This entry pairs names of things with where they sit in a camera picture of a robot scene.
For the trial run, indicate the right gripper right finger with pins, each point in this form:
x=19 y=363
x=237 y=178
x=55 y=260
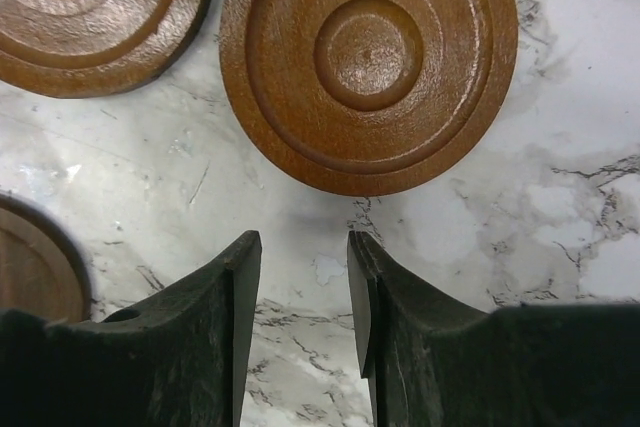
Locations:
x=431 y=360

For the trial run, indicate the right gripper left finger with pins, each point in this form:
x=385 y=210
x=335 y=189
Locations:
x=177 y=358

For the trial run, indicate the dark walnut coaster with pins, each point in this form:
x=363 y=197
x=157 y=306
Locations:
x=43 y=271

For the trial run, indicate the brown ringed wooden coaster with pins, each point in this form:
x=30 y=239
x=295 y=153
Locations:
x=93 y=48

